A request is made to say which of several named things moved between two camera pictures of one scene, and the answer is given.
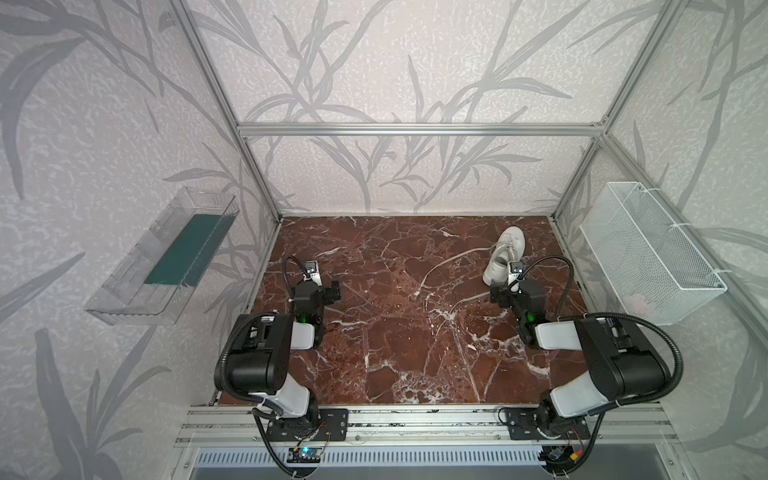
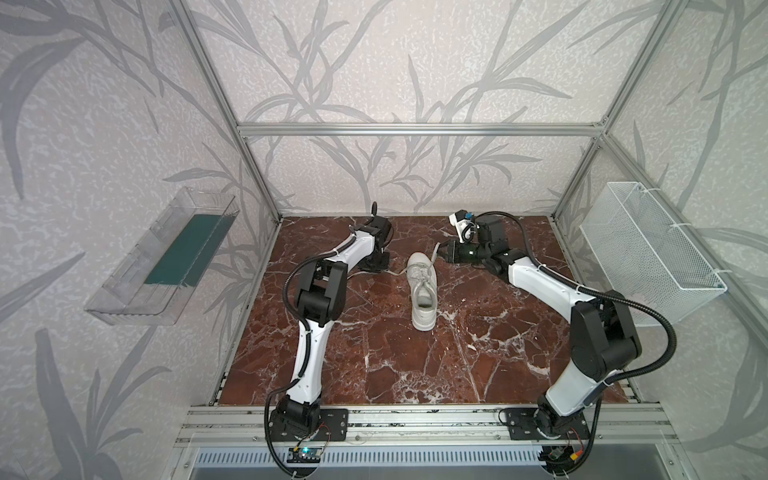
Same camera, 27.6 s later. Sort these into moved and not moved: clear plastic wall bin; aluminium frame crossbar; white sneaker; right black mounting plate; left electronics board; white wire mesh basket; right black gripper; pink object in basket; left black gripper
Moved: left black gripper; right black gripper; white sneaker
Not moved: clear plastic wall bin; aluminium frame crossbar; right black mounting plate; left electronics board; white wire mesh basket; pink object in basket
